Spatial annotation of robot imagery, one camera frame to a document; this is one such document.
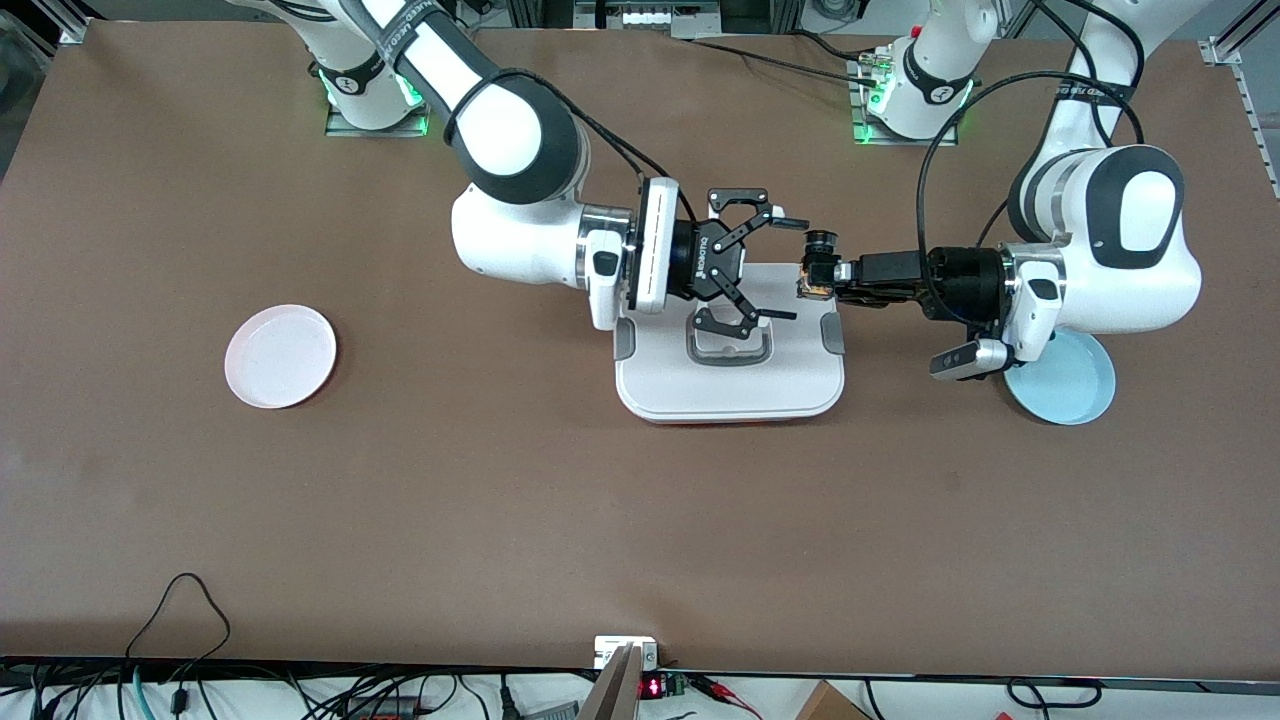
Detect orange black switch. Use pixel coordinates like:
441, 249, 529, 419
797, 230, 839, 301

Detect white lunch box grey clips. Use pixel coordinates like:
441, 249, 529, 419
612, 263, 846, 425

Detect brown cardboard box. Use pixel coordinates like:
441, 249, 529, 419
795, 680, 871, 720

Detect light blue round plate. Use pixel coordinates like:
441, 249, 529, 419
1003, 330, 1117, 426

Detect white mounting block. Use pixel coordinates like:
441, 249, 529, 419
594, 636, 659, 671

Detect aluminium table edge profile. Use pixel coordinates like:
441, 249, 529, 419
1200, 0, 1280, 201
20, 0, 93, 46

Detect red black clip leads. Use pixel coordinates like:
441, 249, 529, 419
690, 675, 763, 717

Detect grey angled profile bar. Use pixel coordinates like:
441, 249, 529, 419
578, 645, 646, 720

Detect pink round plate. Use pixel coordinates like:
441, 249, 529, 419
224, 304, 338, 410

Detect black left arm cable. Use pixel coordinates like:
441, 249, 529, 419
916, 0, 1147, 331

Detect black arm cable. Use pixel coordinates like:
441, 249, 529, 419
440, 68, 701, 226
916, 0, 1147, 331

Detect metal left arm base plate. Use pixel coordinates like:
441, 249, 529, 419
848, 50, 961, 148

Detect long black table cable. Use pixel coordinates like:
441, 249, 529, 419
690, 38, 881, 89

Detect short black table cable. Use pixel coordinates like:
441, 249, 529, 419
795, 30, 876, 63

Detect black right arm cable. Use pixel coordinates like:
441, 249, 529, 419
440, 68, 701, 226

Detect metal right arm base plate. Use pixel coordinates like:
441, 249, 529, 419
324, 60, 433, 138

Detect black floor cable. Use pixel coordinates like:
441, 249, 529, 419
1005, 678, 1103, 711

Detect black looped cable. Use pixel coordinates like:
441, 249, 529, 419
125, 573, 233, 691

